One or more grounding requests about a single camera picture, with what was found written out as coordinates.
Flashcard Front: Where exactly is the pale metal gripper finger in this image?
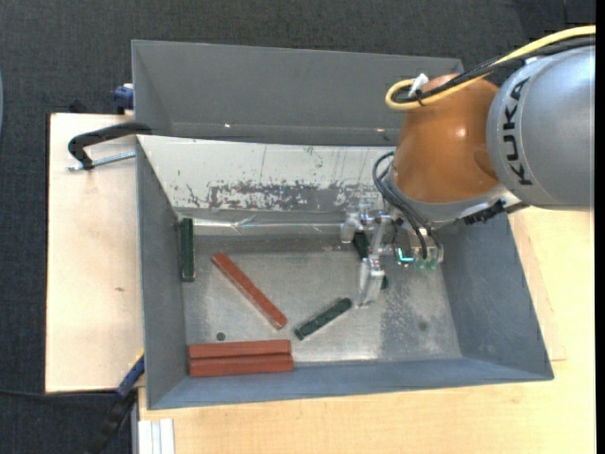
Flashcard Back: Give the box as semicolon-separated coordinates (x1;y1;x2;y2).
354;255;386;308
339;213;363;246

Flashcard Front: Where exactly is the red-brown flat block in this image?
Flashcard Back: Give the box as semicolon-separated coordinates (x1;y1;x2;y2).
187;339;293;360
211;251;289;332
188;353;296;379

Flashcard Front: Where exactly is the grey metal bin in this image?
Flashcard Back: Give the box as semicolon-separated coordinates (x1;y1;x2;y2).
130;39;555;410

